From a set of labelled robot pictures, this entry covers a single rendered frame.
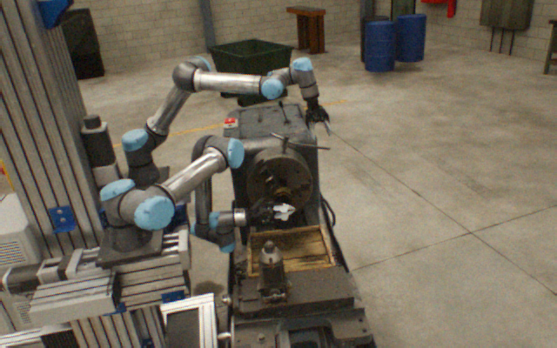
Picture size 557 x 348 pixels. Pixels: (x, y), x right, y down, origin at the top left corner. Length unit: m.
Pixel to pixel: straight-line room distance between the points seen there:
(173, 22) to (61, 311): 10.55
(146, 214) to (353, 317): 0.79
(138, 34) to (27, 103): 10.20
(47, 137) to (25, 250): 0.45
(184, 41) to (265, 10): 2.45
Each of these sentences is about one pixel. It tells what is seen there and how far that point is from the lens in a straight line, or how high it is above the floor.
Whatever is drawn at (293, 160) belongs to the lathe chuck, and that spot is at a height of 1.21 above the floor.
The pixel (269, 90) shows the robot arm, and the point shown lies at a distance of 1.57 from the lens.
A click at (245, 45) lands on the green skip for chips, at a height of 0.76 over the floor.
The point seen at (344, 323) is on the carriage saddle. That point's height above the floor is 0.90.
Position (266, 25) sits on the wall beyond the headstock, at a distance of 12.31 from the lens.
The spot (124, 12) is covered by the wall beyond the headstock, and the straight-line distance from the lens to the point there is 11.68.
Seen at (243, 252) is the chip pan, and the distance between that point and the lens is 2.44.
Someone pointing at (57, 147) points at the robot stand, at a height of 1.51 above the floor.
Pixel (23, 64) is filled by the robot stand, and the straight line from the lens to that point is 1.57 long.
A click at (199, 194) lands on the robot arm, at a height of 1.17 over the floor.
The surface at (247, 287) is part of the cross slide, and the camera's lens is 1.57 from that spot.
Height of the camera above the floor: 2.03
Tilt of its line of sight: 26 degrees down
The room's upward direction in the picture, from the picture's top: 5 degrees counter-clockwise
